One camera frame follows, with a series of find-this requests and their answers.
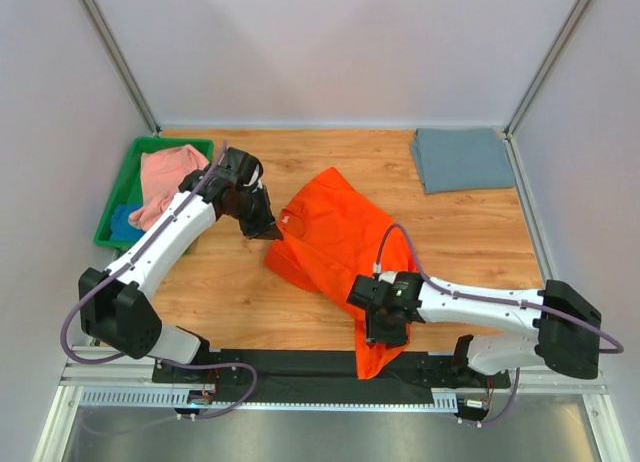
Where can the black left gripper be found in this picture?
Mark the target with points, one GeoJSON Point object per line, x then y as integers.
{"type": "Point", "coordinates": [258, 217]}

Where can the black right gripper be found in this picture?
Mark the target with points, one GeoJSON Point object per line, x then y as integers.
{"type": "Point", "coordinates": [388, 329]}

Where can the orange t shirt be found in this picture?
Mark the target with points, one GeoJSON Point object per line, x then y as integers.
{"type": "Point", "coordinates": [331, 234]}

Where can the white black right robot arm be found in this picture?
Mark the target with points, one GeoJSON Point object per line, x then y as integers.
{"type": "Point", "coordinates": [555, 326]}

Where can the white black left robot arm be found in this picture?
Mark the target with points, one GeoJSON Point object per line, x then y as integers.
{"type": "Point", "coordinates": [115, 305]}

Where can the pink t shirt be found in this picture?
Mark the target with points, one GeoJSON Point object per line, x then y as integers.
{"type": "Point", "coordinates": [161, 174]}

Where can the green plastic bin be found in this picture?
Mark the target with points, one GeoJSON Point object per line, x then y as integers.
{"type": "Point", "coordinates": [127, 188]}

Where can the blue cloth in bin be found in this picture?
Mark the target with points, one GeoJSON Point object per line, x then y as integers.
{"type": "Point", "coordinates": [121, 229]}

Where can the folded grey blue t shirt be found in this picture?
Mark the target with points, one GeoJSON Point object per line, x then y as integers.
{"type": "Point", "coordinates": [449, 160]}

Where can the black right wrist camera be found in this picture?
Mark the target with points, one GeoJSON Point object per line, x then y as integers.
{"type": "Point", "coordinates": [388, 291]}

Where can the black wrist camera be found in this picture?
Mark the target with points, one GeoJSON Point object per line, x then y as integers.
{"type": "Point", "coordinates": [388, 291]}
{"type": "Point", "coordinates": [241, 168]}

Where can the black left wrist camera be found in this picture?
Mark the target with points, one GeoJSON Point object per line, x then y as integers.
{"type": "Point", "coordinates": [241, 168]}

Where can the black base plate strip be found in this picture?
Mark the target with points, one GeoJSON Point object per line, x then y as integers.
{"type": "Point", "coordinates": [329, 377]}

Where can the aluminium frame rail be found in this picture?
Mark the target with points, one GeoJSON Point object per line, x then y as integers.
{"type": "Point", "coordinates": [147, 370]}

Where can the left aluminium corner post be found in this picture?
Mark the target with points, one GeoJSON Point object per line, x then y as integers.
{"type": "Point", "coordinates": [106, 36]}

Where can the aluminium corner post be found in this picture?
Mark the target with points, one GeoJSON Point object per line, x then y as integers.
{"type": "Point", "coordinates": [560, 43]}
{"type": "Point", "coordinates": [106, 36]}

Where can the right aluminium corner post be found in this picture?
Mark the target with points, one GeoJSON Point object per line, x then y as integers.
{"type": "Point", "coordinates": [560, 43]}

